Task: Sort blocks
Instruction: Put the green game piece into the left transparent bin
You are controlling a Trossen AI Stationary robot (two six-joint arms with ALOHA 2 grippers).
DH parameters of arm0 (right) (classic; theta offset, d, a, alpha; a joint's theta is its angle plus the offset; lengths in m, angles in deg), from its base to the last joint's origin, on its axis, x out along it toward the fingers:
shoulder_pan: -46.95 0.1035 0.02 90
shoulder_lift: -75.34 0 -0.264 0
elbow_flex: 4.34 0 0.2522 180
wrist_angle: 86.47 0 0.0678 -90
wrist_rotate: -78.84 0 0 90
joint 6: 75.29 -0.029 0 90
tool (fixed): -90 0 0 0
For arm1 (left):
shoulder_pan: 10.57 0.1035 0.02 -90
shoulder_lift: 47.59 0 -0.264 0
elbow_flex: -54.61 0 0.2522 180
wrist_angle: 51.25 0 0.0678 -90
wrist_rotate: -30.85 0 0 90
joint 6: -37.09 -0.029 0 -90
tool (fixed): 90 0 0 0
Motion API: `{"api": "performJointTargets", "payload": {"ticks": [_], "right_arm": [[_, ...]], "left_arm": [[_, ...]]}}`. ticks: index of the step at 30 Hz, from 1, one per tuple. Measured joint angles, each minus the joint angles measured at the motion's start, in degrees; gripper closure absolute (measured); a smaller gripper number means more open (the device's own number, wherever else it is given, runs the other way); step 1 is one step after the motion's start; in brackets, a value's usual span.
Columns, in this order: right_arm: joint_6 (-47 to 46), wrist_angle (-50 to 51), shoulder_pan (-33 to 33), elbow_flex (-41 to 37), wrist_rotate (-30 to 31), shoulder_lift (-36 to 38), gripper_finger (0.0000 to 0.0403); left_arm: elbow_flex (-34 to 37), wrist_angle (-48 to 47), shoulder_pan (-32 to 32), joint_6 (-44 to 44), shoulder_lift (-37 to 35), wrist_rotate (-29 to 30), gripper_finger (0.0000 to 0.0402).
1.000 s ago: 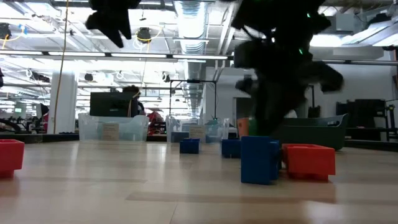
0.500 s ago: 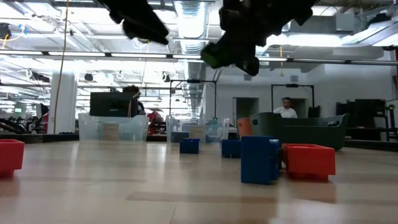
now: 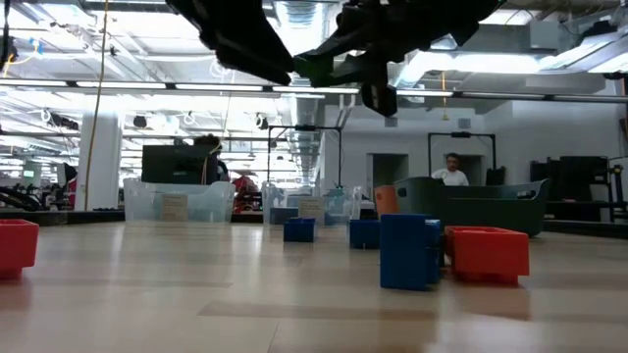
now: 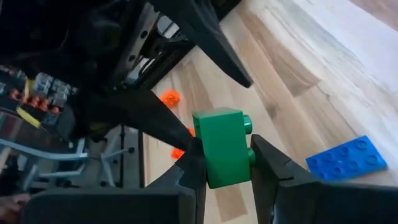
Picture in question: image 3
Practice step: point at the black rig frame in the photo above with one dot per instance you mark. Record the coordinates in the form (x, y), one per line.
(304, 127)
(461, 134)

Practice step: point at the black background equipment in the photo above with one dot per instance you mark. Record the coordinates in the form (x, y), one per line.
(19, 201)

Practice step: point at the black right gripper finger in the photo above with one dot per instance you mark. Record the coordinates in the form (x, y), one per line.
(368, 71)
(373, 43)

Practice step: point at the person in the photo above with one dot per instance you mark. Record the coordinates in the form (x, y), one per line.
(450, 176)
(208, 140)

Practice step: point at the orange plastic bin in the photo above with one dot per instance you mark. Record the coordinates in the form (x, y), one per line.
(386, 201)

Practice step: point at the white ceiling strip light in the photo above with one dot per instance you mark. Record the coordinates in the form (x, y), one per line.
(490, 63)
(122, 85)

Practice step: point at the red chair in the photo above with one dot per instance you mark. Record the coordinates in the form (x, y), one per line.
(244, 185)

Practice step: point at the black monitor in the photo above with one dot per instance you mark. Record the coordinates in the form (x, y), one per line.
(176, 164)

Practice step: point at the silver ceiling air duct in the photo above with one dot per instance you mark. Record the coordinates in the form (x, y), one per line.
(306, 113)

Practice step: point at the orange toy brick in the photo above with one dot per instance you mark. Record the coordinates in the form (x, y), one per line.
(17, 247)
(490, 257)

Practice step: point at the white paper label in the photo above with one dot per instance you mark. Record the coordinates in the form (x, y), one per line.
(174, 208)
(311, 208)

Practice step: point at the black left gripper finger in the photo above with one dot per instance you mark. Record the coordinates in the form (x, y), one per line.
(255, 68)
(235, 24)

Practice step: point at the teal plastic bin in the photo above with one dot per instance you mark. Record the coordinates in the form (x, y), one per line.
(490, 211)

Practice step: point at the blue toy brick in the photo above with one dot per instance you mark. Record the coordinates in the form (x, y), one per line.
(407, 252)
(364, 234)
(299, 230)

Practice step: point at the white column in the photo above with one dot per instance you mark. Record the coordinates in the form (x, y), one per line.
(105, 162)

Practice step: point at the clear plastic bin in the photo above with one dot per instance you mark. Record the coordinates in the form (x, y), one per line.
(147, 206)
(338, 208)

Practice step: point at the green toy brick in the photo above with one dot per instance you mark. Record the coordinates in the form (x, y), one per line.
(314, 71)

